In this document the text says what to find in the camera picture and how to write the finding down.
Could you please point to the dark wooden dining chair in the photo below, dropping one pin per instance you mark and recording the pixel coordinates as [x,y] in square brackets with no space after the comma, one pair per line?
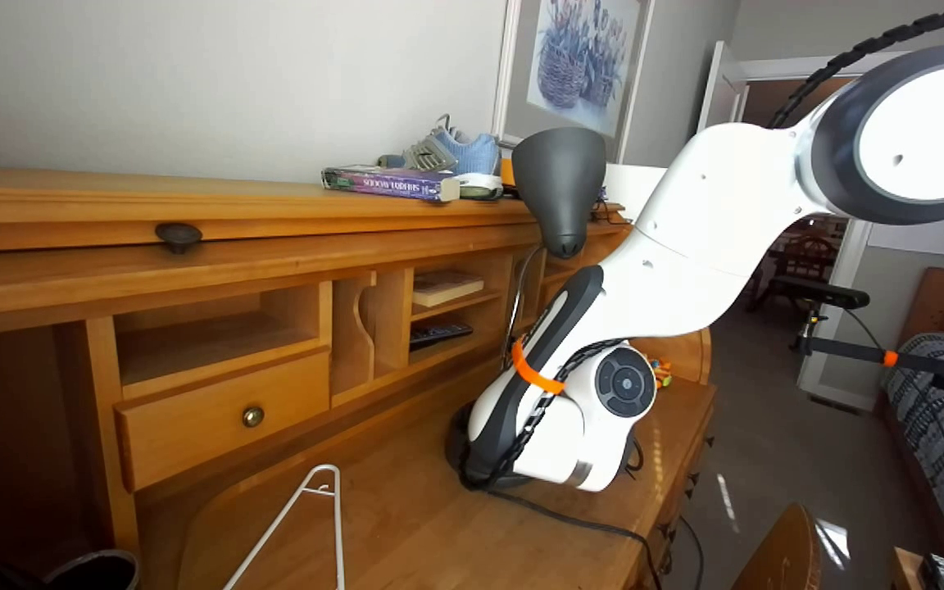
[818,265]

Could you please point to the blue grey sneaker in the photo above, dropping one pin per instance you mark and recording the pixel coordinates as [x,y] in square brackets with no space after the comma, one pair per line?
[450,151]

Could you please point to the stacked beige notebooks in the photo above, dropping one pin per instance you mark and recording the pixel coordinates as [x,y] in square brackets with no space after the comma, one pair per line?
[443,291]

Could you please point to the black camera on mount arm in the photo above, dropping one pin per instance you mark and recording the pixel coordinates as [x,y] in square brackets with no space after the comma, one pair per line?
[834,296]

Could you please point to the white door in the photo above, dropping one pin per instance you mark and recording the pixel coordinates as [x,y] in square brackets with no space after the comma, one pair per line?
[719,100]

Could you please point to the black cup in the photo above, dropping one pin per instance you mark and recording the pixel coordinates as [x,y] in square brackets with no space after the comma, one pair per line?
[89,576]

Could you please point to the yellow-orange round container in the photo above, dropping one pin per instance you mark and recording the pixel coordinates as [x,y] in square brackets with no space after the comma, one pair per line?
[507,170]

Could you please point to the black remote control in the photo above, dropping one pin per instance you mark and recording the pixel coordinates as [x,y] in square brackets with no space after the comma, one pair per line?
[439,331]

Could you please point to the wooden roll-top desk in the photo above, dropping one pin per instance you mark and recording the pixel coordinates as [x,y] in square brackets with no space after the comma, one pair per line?
[35,282]

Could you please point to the black gooseneck desk lamp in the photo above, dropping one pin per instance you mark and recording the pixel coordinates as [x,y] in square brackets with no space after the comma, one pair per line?
[559,186]

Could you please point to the framed blue flower picture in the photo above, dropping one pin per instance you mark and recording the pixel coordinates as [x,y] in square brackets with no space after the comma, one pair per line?
[586,52]

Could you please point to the wooden drawer brass knob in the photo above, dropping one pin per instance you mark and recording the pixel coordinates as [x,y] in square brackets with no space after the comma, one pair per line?
[189,426]

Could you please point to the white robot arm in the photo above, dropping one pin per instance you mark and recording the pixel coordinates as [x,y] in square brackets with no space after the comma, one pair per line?
[702,216]

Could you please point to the purple book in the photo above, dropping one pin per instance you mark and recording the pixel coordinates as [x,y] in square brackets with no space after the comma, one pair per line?
[392,182]

